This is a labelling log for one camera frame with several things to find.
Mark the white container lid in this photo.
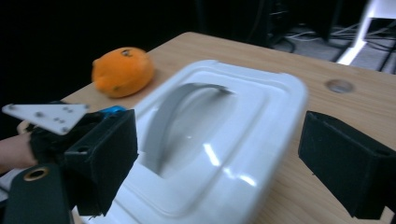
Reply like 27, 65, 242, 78
71, 59, 309, 224

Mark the white desk frame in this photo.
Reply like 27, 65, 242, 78
335, 0, 396, 67

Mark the orange plush toy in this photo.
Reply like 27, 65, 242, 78
91, 46, 156, 99

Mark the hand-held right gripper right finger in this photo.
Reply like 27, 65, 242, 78
298, 110, 396, 220

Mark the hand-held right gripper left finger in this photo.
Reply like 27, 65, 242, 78
64, 108, 140, 217

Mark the bundle of floor cables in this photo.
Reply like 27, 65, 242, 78
274, 21, 396, 73

